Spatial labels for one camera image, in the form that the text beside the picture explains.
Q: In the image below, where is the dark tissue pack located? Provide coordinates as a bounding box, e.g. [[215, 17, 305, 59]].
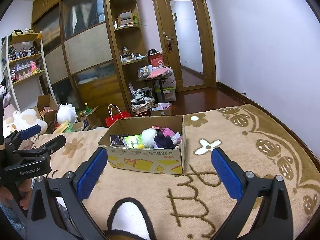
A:
[[110, 134, 129, 147]]

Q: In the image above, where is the green tissue pack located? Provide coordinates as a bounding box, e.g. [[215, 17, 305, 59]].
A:
[[123, 134, 144, 149]]

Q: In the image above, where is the black white pompom keychain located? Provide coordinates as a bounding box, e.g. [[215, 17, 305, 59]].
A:
[[141, 128, 157, 148]]

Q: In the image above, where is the purple navy plush doll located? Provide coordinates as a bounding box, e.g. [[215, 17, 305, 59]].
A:
[[153, 131, 182, 150]]

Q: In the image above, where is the pink strawberry plush toy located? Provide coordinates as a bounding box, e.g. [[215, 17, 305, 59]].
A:
[[152, 126, 175, 138]]

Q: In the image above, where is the person left hand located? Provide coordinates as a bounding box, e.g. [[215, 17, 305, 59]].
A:
[[0, 178, 33, 211]]

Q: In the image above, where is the cream bear plush toy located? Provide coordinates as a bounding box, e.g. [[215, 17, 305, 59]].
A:
[[3, 109, 48, 143]]

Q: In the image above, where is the green frog toy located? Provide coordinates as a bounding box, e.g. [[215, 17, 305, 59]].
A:
[[53, 121, 75, 134]]

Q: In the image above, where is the open cardboard box on floor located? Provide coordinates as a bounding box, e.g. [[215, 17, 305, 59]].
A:
[[33, 94, 58, 126]]

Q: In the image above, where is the kuromi plush toy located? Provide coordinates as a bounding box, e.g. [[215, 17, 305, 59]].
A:
[[0, 78, 11, 108]]

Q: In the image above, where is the white round plush toy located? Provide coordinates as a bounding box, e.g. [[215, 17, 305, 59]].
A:
[[56, 104, 78, 125]]

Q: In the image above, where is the green glass bottle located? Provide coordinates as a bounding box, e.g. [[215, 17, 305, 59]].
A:
[[85, 103, 91, 115]]

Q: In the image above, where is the white wooden toy shelf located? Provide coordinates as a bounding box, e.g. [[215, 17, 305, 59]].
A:
[[1, 29, 55, 111]]

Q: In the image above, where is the red paper shopping bag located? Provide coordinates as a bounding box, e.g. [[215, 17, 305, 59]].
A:
[[105, 104, 131, 127]]

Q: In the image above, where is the lace trimmed basket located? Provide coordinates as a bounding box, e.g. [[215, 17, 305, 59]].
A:
[[131, 96, 155, 114]]

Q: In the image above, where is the printed cardboard box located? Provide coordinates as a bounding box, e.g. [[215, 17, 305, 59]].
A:
[[98, 115, 186, 175]]

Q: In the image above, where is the small cardboard box of items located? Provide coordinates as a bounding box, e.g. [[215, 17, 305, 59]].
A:
[[150, 102, 172, 116]]

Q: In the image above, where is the wooden wardrobe with panels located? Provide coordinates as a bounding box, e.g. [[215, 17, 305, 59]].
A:
[[31, 0, 128, 118]]

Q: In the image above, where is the small black side table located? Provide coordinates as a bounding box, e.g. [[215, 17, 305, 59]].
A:
[[136, 73, 172, 103]]

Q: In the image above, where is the white storage bin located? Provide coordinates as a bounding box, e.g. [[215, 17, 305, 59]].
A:
[[155, 74, 176, 102]]

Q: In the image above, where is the wooden corner shelf unit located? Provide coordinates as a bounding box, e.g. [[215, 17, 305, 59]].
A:
[[105, 0, 148, 116]]

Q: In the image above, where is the wooden glass door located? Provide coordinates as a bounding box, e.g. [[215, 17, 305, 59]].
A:
[[153, 0, 216, 92]]

